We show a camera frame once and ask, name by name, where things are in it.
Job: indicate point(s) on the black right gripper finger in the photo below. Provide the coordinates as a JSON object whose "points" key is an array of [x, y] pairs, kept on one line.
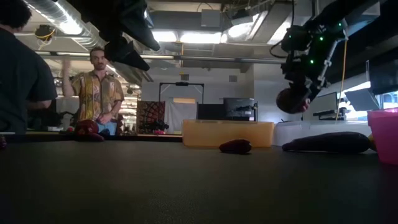
{"points": [[306, 95]]}

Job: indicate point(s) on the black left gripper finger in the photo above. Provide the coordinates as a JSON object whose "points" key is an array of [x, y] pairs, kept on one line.
{"points": [[124, 56], [141, 31]]}

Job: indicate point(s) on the large dark red apple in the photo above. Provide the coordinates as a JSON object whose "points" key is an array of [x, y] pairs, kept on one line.
{"points": [[287, 101]]}

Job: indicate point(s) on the long dark purple eggplant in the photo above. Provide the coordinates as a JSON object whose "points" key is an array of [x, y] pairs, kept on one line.
{"points": [[329, 142]]}

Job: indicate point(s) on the yellow lemon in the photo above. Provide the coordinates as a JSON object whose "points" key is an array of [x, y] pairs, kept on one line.
{"points": [[372, 142]]}

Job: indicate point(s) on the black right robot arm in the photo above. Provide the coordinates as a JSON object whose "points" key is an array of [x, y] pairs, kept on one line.
{"points": [[342, 11]]}

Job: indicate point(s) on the grey computer monitor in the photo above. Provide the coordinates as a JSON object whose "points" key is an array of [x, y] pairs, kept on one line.
{"points": [[326, 104]]}

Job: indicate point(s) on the white plastic basket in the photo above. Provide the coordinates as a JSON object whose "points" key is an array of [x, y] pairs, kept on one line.
{"points": [[311, 130]]}

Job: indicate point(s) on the person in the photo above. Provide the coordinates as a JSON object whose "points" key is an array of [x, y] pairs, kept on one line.
{"points": [[21, 77], [96, 93]]}

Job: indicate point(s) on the bright ceiling light panel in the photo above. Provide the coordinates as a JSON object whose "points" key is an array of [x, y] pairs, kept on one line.
{"points": [[192, 37]]}

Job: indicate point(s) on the tilted grey laptop screen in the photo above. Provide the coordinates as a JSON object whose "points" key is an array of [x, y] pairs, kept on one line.
{"points": [[362, 99]]}

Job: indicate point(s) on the patterned dark red cloth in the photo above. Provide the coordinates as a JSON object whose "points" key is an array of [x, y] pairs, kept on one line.
{"points": [[150, 112]]}

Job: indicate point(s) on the horizontal grey ceiling pipe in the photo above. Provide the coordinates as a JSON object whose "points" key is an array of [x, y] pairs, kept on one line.
{"points": [[202, 58]]}

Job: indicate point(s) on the black computer monitor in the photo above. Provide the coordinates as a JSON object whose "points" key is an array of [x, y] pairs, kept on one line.
{"points": [[239, 107], [211, 112]]}

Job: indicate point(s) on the white hanging cloth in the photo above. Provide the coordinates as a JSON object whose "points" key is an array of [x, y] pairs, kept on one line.
{"points": [[178, 112]]}

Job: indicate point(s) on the large dark monitor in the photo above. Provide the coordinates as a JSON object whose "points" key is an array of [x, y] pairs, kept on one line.
{"points": [[384, 77]]}

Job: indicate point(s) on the orange plastic basket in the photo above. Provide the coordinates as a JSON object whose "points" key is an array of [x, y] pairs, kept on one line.
{"points": [[227, 133]]}

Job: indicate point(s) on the pink plastic basket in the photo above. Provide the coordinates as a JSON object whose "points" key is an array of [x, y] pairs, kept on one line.
{"points": [[384, 137]]}

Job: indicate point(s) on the long ribbed silver duct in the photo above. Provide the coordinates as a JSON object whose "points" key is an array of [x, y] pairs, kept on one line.
{"points": [[62, 18]]}

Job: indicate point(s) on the black camera stand frame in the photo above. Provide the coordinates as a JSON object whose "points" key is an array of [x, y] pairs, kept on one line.
{"points": [[182, 83]]}

